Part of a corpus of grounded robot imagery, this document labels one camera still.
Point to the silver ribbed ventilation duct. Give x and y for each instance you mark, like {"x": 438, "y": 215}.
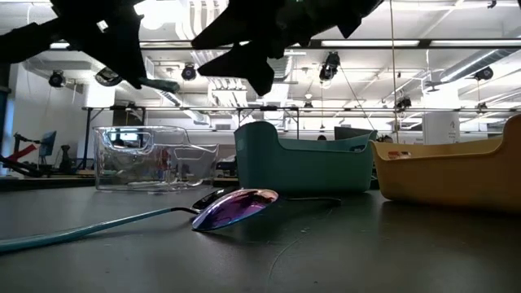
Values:
{"x": 285, "y": 67}

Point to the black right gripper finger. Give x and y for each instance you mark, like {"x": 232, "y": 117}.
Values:
{"x": 244, "y": 24}
{"x": 252, "y": 63}

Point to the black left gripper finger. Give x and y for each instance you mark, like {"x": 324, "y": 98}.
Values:
{"x": 132, "y": 53}
{"x": 103, "y": 53}

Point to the mustard orange plastic bin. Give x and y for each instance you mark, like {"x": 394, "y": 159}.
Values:
{"x": 447, "y": 179}

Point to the iridescent rainbow metal spoon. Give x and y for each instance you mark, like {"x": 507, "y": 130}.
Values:
{"x": 236, "y": 207}

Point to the person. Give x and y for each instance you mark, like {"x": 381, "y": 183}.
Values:
{"x": 118, "y": 143}

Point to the clear plastic bin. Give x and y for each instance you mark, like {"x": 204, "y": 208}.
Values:
{"x": 102, "y": 163}

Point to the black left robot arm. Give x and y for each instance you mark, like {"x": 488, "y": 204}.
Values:
{"x": 24, "y": 42}

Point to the black table mat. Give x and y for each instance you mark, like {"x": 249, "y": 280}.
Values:
{"x": 366, "y": 260}

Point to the red background object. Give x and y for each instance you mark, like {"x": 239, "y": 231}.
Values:
{"x": 22, "y": 154}

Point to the teal plastic bin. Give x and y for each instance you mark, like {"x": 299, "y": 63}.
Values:
{"x": 301, "y": 171}

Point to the blue computer monitor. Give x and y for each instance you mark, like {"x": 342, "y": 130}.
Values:
{"x": 49, "y": 143}

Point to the black background robot arm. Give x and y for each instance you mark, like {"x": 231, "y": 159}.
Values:
{"x": 65, "y": 156}

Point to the black monitor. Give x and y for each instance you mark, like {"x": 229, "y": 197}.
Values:
{"x": 350, "y": 132}

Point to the white pillar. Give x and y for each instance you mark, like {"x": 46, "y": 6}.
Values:
{"x": 441, "y": 126}

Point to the black ceiling camera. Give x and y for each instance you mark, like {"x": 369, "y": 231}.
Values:
{"x": 188, "y": 73}
{"x": 330, "y": 65}
{"x": 57, "y": 80}
{"x": 403, "y": 103}
{"x": 485, "y": 73}

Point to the black overhead frame bar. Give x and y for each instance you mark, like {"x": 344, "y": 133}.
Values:
{"x": 425, "y": 43}

